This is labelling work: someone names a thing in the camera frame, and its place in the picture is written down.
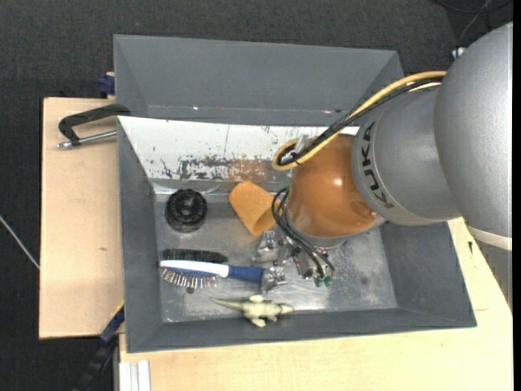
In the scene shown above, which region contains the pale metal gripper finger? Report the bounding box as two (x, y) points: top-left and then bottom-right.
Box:
(252, 230), (282, 266)
(260, 266), (289, 295)

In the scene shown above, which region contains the pale green toy crocodile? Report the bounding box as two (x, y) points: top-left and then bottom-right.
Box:
(209, 293), (295, 328)

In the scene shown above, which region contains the pale brown flat board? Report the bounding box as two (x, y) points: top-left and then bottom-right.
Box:
(38, 96), (125, 340)

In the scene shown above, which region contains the grey metal bin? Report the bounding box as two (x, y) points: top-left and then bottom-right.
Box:
(112, 33), (478, 354)

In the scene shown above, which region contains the white and blue handled brush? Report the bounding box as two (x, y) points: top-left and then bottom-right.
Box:
(157, 248), (268, 292)

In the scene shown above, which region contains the orange plastic cup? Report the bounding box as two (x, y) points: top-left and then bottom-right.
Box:
(228, 180), (282, 237)

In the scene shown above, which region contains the black round ribbed knob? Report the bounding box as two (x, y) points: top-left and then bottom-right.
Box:
(164, 188), (209, 233)

